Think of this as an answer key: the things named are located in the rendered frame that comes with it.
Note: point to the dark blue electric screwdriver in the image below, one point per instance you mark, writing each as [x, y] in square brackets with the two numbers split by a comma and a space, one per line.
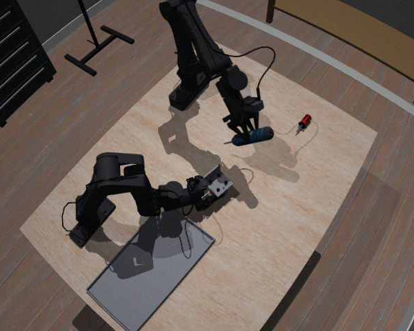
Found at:
[257, 135]

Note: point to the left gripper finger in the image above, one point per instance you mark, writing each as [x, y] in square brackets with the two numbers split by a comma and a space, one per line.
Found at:
[255, 115]
[242, 124]

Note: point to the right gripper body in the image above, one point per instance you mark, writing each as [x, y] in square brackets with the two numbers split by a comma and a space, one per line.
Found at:
[187, 198]

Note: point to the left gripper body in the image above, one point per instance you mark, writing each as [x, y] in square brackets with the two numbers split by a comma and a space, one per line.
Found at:
[235, 103]

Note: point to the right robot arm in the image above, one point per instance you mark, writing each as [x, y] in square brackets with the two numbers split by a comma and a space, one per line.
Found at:
[90, 211]

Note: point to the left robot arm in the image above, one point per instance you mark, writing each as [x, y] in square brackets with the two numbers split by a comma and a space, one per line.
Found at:
[187, 28]

